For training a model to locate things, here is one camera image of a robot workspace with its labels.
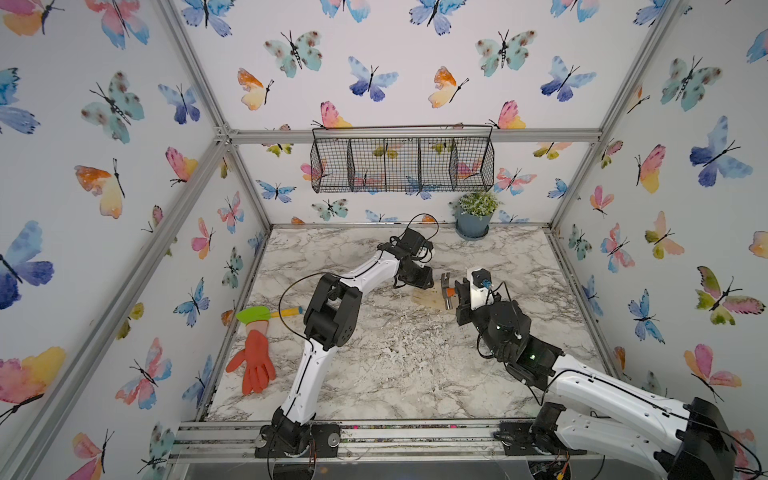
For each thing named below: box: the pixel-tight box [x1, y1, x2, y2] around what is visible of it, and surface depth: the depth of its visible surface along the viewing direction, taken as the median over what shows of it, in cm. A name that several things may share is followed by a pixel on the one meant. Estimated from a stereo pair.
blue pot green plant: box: [448, 191, 503, 241], surface depth 111 cm
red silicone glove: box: [226, 321, 277, 396], surface depth 87 cm
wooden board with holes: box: [411, 285, 447, 309], surface depth 98 cm
